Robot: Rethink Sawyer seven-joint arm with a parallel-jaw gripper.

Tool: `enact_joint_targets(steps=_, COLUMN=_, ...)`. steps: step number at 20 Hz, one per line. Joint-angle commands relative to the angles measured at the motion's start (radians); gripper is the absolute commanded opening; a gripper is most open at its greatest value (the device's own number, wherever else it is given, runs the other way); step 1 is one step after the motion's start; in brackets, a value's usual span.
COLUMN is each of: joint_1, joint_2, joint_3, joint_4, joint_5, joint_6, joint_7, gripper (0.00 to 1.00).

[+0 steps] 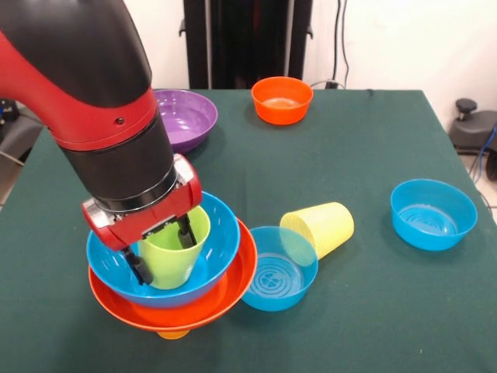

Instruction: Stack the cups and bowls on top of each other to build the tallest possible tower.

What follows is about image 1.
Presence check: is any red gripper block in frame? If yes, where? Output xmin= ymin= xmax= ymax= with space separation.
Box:
xmin=81 ymin=153 xmax=203 ymax=287

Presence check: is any green cup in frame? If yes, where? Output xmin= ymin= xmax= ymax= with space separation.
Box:
xmin=138 ymin=205 xmax=211 ymax=291

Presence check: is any large deep blue bowl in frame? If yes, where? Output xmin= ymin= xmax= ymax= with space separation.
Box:
xmin=85 ymin=190 xmax=241 ymax=309

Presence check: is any large orange bowl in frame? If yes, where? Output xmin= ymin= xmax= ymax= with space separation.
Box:
xmin=88 ymin=218 xmax=258 ymax=333

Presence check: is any blue ring-patterned bowl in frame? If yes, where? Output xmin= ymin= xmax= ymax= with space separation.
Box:
xmin=241 ymin=225 xmax=319 ymax=312
xmin=390 ymin=178 xmax=478 ymax=252

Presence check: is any yellow cup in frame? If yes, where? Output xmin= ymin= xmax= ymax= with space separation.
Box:
xmin=279 ymin=201 xmax=355 ymax=260

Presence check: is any orange cup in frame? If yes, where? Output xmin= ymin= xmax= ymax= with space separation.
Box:
xmin=157 ymin=329 xmax=191 ymax=341

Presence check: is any purple bowl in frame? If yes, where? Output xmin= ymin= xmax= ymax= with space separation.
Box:
xmin=153 ymin=89 xmax=219 ymax=155

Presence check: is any small red-orange bowl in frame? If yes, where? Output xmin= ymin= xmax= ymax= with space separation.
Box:
xmin=250 ymin=76 xmax=315 ymax=126

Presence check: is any black equipment box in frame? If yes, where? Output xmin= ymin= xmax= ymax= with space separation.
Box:
xmin=0 ymin=99 xmax=19 ymax=135

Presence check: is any dark green table cloth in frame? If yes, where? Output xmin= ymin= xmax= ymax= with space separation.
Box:
xmin=0 ymin=88 xmax=497 ymax=373

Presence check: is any grey cable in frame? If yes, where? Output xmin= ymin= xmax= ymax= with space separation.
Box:
xmin=0 ymin=149 xmax=25 ymax=168

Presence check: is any black pedestal foot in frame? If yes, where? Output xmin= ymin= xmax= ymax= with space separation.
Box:
xmin=449 ymin=98 xmax=497 ymax=155
xmin=0 ymin=110 xmax=44 ymax=164

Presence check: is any blue cable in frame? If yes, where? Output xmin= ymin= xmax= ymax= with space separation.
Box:
xmin=471 ymin=122 xmax=497 ymax=183

